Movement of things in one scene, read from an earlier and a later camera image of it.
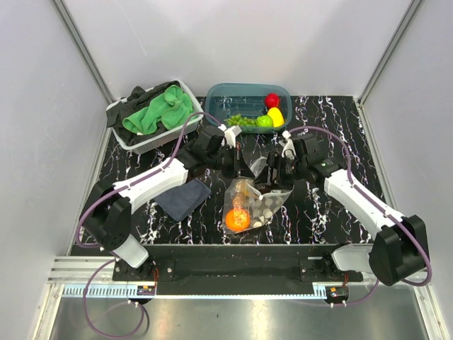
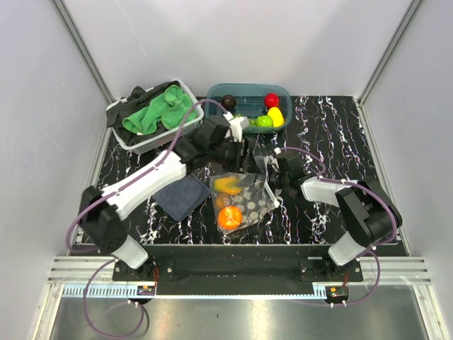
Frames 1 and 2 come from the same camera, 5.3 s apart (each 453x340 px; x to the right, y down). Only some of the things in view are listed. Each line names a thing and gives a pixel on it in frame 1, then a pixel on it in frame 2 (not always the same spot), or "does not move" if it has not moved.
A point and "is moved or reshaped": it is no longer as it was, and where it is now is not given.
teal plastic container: (223, 100) does not move
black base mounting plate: (236, 269) does not move
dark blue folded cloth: (185, 200) does not move
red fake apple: (272, 100) does not move
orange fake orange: (237, 219) is moved or reshaped
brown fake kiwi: (239, 197) → (221, 200)
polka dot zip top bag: (247, 205) is moved or reshaped
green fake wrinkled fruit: (265, 120) does not move
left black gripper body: (230, 161) → (233, 159)
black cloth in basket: (138, 98) does not move
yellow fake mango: (277, 117) does not move
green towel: (173, 109) does not move
